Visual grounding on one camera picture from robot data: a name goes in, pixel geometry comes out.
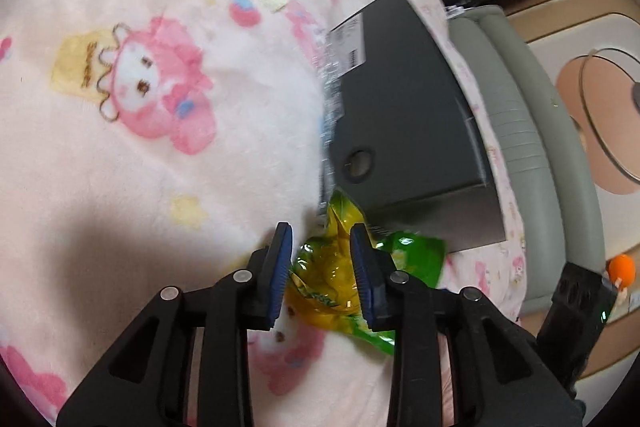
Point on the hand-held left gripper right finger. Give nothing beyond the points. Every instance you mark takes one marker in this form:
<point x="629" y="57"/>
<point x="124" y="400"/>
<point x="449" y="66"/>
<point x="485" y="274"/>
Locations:
<point x="362" y="277"/>

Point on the pink printed blanket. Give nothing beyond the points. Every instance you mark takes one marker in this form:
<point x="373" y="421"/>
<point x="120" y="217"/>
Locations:
<point x="100" y="157"/>

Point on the round peach wall decoration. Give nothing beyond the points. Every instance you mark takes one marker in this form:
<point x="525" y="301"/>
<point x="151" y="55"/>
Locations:
<point x="567" y="82"/>

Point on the yellow green corn snack packet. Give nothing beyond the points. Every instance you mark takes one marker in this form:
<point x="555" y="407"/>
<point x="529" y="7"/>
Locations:
<point x="325" y="277"/>

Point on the orange plush toy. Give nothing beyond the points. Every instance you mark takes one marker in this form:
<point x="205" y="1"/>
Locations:
<point x="622" y="269"/>

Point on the grey padded headboard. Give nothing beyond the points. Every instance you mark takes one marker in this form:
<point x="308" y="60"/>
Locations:
<point x="525" y="132"/>

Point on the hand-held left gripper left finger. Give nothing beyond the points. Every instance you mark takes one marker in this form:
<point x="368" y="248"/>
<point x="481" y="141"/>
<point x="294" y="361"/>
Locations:
<point x="280" y="277"/>

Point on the clear plastic bag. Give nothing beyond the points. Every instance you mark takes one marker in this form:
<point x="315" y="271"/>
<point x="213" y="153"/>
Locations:
<point x="327" y="127"/>

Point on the dark cardboard box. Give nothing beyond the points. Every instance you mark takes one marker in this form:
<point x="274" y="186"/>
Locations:
<point x="400" y="107"/>

